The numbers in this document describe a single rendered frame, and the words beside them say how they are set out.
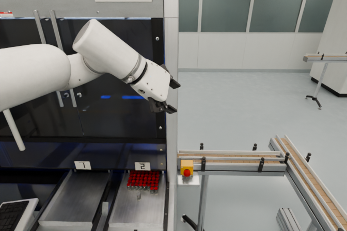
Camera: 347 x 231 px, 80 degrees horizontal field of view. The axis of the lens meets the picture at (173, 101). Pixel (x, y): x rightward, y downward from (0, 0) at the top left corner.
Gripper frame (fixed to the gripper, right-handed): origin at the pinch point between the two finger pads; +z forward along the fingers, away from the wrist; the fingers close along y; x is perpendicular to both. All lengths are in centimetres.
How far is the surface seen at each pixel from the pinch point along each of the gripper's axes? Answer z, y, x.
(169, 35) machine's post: -1.4, 30.6, 6.3
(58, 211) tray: 13, -37, 84
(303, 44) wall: 437, 399, -1
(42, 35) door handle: -35, 21, 40
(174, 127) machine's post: 30.5, 6.8, 26.8
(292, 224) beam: 129, -26, 4
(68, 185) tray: 17, -24, 93
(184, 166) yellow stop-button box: 51, -7, 35
